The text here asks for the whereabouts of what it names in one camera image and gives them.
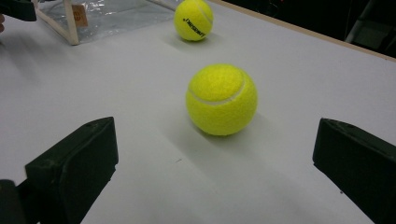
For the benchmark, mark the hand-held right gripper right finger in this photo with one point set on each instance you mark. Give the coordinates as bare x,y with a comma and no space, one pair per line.
358,165

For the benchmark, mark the clear tote bag beige trim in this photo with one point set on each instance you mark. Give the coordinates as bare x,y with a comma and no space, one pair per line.
102,15

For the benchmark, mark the white table cover sheet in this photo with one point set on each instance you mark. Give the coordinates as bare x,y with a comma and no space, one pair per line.
140,93

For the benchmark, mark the yellow tennis ball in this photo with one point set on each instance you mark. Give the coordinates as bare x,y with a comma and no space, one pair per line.
193,21
221,102

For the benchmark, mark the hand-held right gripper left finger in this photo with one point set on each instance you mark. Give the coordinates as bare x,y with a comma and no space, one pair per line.
74,165

